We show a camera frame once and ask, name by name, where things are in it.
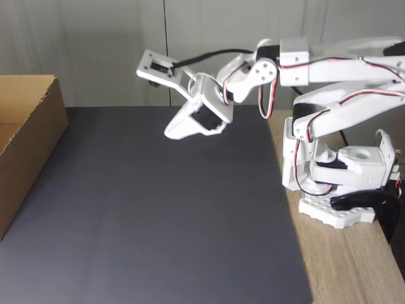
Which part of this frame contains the white gripper camera mount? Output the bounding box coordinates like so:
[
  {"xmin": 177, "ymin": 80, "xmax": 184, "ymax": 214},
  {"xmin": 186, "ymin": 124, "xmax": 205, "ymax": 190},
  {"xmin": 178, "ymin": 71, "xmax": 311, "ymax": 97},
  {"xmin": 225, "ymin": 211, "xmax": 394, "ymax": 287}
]
[{"xmin": 135, "ymin": 49, "xmax": 204, "ymax": 103}]

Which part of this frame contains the black camera cable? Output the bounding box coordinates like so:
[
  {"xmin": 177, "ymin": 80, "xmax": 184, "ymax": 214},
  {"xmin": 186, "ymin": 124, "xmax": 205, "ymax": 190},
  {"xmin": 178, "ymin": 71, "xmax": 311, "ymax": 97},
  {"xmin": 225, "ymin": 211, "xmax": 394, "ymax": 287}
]
[{"xmin": 170, "ymin": 48, "xmax": 349, "ymax": 148}]

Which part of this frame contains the brown cardboard box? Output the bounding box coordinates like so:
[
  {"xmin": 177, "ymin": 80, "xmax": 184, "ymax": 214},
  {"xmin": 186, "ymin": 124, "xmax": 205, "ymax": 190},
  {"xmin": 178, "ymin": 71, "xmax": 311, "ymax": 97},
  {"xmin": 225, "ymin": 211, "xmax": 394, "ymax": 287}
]
[{"xmin": 0, "ymin": 74, "xmax": 70, "ymax": 243}]

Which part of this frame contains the dark grey table mat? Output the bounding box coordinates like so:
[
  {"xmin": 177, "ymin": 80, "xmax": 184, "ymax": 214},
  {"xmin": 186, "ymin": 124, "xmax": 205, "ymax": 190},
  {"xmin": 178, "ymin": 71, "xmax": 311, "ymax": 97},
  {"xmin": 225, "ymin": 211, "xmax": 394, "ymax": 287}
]
[{"xmin": 0, "ymin": 106, "xmax": 315, "ymax": 304}]

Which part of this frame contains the black table clamp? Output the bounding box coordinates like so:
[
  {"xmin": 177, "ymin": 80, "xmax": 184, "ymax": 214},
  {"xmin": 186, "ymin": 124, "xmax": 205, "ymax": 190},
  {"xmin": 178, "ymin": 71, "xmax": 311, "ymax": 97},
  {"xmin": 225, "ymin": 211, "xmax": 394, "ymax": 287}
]
[{"xmin": 330, "ymin": 189, "xmax": 401, "ymax": 245}]

